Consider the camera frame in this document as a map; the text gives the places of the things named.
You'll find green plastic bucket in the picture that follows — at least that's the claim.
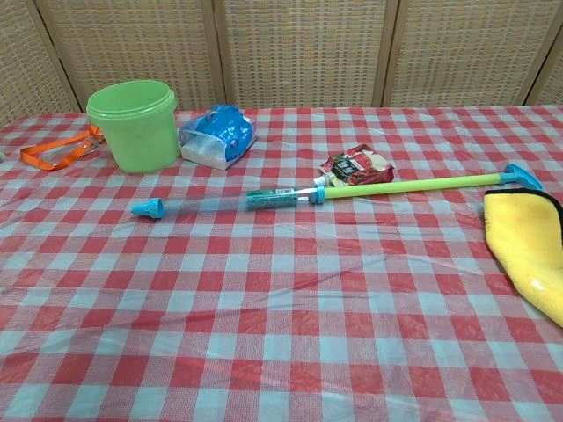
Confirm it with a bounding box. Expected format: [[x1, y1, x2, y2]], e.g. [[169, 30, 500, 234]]
[[85, 80, 181, 174]]

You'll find blue tissue pack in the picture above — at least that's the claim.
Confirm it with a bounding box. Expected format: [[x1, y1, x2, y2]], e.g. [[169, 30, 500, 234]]
[[178, 104, 259, 171]]

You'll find yellow cloth black trim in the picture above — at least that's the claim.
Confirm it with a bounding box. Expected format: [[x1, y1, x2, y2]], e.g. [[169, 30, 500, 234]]
[[482, 187, 563, 329]]

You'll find green blue water pump toy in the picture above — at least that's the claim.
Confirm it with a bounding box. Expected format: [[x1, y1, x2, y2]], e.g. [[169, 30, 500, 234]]
[[130, 163, 545, 220]]

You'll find red drink pouch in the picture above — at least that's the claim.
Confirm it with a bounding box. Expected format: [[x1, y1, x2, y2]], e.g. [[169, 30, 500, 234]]
[[312, 143, 396, 188]]

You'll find orange lanyard clear badge holder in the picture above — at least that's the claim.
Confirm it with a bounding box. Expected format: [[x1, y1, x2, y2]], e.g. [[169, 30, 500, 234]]
[[19, 125, 106, 171]]

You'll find red white checkered tablecloth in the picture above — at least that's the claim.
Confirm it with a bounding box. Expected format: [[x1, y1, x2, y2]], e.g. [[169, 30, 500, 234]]
[[0, 104, 563, 422]]

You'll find woven bamboo folding screen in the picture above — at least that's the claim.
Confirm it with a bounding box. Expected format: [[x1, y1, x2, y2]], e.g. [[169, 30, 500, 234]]
[[0, 0, 563, 128]]

